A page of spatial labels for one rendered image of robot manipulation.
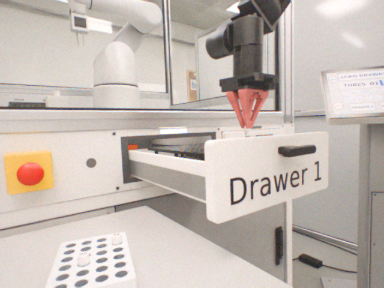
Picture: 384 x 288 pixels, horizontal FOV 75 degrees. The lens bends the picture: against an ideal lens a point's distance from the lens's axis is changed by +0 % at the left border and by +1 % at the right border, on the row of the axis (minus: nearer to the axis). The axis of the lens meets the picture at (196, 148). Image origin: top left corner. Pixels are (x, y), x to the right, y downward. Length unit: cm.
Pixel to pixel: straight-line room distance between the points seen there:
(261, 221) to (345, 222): 136
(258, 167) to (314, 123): 188
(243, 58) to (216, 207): 29
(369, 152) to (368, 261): 52
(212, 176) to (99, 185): 35
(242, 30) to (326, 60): 178
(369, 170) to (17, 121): 133
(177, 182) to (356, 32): 195
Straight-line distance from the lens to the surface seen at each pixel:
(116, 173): 62
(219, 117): 77
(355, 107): 129
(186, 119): 70
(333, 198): 227
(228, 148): 34
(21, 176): 52
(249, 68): 50
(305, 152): 41
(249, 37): 51
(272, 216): 104
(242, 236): 94
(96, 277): 31
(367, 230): 149
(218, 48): 56
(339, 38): 226
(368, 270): 156
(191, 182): 40
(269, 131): 92
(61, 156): 59
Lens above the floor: 95
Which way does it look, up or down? 5 degrees down
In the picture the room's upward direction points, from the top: 2 degrees counter-clockwise
